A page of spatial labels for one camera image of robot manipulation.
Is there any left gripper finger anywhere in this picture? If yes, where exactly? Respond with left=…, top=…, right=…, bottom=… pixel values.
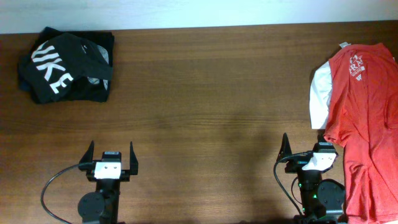
left=79, top=141, right=95, bottom=164
left=129, top=141, right=139, bottom=175

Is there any red orange soccer t-shirt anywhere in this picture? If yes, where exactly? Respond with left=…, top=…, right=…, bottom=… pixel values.
left=324, top=43, right=397, bottom=223

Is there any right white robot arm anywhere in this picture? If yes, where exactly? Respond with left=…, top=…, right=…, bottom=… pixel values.
left=273, top=133, right=346, bottom=224

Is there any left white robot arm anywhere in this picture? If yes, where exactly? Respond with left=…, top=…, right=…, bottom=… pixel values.
left=78, top=142, right=139, bottom=224

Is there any white graphic t-shirt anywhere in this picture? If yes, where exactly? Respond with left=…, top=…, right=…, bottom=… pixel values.
left=309, top=60, right=333, bottom=130

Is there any black folded garment underneath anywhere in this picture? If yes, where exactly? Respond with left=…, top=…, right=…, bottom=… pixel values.
left=18, top=26, right=115, bottom=103

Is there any black Nike t-shirt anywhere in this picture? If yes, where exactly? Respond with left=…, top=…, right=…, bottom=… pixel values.
left=17, top=32, right=114, bottom=105

